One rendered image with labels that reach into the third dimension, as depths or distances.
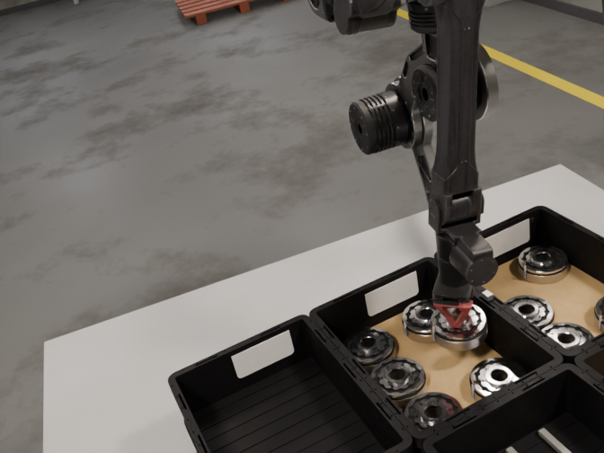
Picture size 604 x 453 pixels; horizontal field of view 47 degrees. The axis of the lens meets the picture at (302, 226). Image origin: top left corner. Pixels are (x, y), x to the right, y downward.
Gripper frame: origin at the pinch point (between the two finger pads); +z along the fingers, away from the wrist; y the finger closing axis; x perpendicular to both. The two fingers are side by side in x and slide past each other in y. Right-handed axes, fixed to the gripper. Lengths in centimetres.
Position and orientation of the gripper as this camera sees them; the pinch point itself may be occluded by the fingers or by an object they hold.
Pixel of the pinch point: (457, 315)
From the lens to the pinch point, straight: 133.0
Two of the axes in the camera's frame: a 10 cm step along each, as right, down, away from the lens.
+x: -9.2, -0.6, 3.8
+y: 3.4, -5.8, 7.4
